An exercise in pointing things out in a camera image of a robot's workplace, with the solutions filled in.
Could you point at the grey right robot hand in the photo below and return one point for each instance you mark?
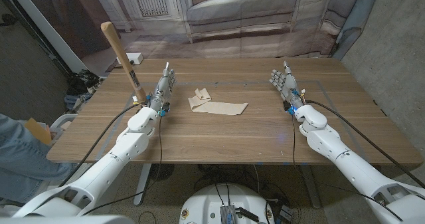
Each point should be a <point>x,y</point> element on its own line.
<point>288,84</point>

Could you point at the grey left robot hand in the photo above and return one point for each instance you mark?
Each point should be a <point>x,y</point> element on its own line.
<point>162,91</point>

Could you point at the beige elastic arm wrap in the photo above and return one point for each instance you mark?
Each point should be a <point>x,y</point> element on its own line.
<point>219,107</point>

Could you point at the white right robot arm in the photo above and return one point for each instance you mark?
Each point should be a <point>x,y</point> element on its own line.
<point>335,151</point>

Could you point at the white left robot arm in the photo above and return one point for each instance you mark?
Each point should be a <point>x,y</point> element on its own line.
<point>126,147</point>

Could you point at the white power strip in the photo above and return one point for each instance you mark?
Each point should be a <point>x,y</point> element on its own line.
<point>131,58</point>

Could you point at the printed living room backdrop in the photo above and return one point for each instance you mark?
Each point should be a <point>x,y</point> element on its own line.
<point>232,34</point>

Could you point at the dark pile of floor clutter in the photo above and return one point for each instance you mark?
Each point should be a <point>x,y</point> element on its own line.
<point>81,81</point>

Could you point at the white table leg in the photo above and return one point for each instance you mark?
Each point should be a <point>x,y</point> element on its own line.
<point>310,184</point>
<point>142,184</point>

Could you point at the grey-blue rolled backdrop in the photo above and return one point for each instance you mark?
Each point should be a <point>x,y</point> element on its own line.
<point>358,11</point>

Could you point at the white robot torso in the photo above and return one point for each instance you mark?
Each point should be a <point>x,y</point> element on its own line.
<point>206,200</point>

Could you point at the yellow paper envelope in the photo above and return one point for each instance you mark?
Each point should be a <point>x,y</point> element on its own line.
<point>38,131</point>

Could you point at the white slanted board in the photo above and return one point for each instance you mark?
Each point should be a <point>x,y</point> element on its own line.
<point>47,28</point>

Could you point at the grey finned electronics box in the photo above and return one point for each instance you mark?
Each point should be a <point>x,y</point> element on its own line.
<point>227,214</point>

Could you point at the person in blue jeans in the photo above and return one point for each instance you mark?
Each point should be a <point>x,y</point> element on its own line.
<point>23,164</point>

